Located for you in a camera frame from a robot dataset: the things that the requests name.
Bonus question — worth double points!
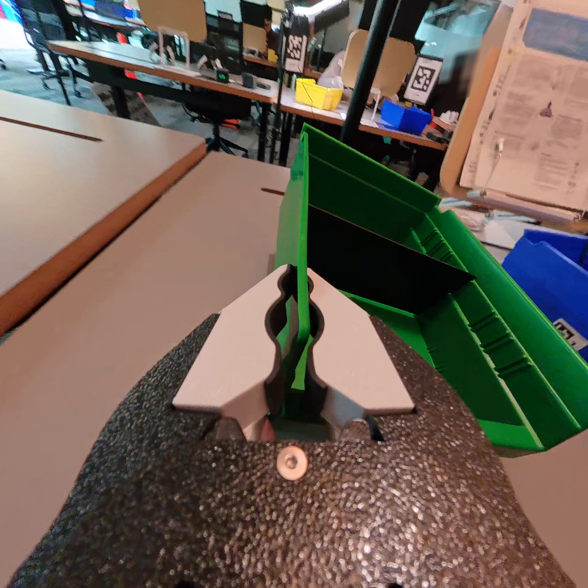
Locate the long wooden work table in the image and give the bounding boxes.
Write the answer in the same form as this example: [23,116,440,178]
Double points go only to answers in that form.
[48,40,448,152]

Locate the white frame stand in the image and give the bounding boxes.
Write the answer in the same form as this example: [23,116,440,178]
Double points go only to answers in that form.
[157,26,190,66]

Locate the small blue plastic bin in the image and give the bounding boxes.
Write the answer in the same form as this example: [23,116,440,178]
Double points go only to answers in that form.
[380,99,433,135]

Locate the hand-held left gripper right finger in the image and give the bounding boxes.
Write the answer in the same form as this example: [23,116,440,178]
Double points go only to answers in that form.
[304,266,417,438]

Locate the board with paper sheets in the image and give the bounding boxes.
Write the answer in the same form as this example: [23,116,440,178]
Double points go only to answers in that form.
[440,0,588,224]

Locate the green plastic bin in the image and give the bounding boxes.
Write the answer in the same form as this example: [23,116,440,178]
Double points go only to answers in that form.
[274,123,588,458]

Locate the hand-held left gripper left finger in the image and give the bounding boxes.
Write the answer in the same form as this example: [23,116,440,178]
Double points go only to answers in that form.
[171,263,299,443]

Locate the yellow plastic bin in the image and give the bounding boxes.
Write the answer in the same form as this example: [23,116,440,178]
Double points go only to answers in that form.
[295,77,344,111]

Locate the small cardboard panel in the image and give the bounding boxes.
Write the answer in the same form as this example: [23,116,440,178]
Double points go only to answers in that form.
[242,22,268,54]

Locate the black office chair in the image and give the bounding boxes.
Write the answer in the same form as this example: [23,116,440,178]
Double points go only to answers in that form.
[181,87,251,157]

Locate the large blue plastic bin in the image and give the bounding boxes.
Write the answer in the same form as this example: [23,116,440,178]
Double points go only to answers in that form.
[502,228,588,364]

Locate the black white marker tag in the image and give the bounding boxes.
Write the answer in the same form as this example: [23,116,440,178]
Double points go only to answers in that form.
[284,31,308,73]
[403,54,444,105]

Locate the black bin divider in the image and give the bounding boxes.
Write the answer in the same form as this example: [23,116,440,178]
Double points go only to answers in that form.
[306,204,477,316]

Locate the black metal pole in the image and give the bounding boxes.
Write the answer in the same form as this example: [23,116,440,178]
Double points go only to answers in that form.
[339,0,399,144]

